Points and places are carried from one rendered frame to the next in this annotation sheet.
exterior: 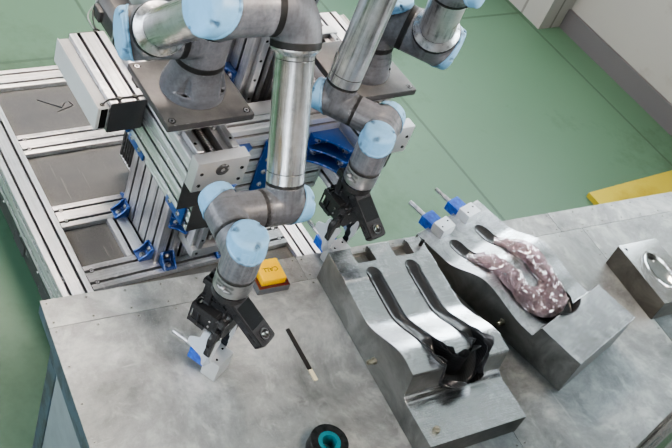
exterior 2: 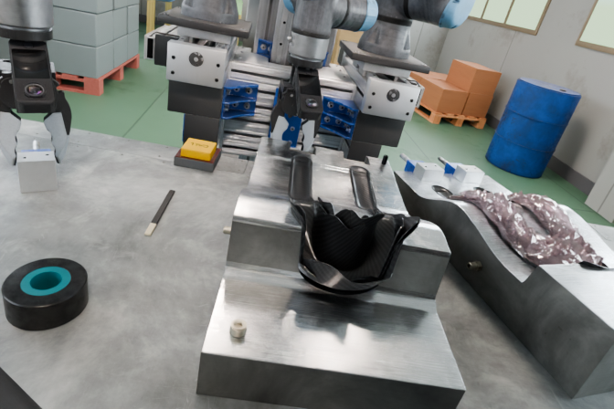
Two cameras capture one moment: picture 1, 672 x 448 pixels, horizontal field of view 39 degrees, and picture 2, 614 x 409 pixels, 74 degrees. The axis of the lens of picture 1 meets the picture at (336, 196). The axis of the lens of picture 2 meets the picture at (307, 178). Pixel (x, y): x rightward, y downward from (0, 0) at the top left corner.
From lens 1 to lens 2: 1.69 m
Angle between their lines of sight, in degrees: 35
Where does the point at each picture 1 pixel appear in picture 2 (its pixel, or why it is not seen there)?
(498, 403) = (408, 344)
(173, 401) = not seen: outside the picture
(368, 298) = (273, 171)
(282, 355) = (136, 204)
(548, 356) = (550, 321)
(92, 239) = not seen: hidden behind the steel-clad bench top
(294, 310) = (200, 183)
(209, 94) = (208, 5)
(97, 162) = not seen: hidden behind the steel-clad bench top
